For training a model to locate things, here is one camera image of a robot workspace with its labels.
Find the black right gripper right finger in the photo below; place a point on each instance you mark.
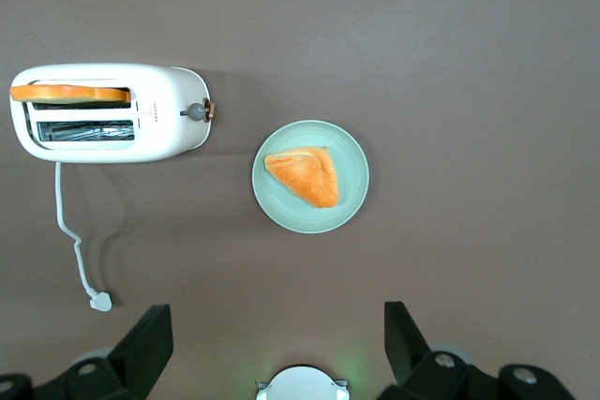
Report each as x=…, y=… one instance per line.
x=408, y=353

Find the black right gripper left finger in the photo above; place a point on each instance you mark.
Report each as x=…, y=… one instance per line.
x=140, y=353

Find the grey toaster lever knob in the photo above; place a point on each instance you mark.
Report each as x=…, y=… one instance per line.
x=196, y=112

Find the white two-slot toaster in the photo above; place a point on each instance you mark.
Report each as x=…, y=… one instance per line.
x=159, y=133

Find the pale green round plate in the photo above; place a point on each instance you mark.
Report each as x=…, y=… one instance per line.
x=290, y=212

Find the triangular orange bread piece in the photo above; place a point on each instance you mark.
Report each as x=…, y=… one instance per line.
x=309, y=175

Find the orange bread slice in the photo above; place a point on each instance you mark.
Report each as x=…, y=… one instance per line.
x=65, y=93

